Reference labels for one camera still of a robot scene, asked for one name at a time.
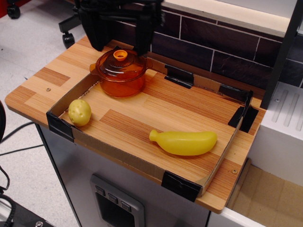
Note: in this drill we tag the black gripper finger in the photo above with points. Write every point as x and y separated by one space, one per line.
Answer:
96 29
146 23

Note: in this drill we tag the cardboard fence with black tape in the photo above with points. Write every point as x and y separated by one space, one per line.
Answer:
176 97

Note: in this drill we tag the orange transparent pot lid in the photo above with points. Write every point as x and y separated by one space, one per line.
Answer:
121 64

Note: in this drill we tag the black office chair base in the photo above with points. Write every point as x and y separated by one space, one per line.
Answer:
67 25

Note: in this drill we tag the black caster wheel top left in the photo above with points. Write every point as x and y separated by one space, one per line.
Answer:
13 11

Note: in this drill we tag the grey toy oven panel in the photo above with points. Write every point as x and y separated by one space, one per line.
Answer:
116 208

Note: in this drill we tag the yellow toy potato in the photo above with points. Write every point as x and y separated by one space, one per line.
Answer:
79 112

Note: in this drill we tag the black vertical post right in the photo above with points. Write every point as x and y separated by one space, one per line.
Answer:
286 45

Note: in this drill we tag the orange transparent toy pot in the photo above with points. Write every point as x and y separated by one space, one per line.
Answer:
122 89

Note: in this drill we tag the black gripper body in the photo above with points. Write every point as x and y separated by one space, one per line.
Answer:
123 10

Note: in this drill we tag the yellow toy banana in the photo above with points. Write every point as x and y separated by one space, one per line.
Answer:
185 143

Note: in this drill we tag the white toy sink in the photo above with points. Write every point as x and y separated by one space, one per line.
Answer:
278 145

